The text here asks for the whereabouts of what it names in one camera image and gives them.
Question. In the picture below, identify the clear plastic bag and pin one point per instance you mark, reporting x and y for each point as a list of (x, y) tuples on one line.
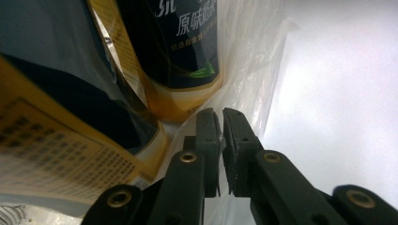
[(250, 78)]

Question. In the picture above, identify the milk tea bottle white cap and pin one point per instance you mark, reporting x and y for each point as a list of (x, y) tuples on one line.
[(175, 47), (62, 131)]

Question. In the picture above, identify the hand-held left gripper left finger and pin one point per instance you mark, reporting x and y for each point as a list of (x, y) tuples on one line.
[(208, 146)]

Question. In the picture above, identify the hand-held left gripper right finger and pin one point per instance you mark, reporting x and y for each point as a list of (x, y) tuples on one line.
[(239, 146)]

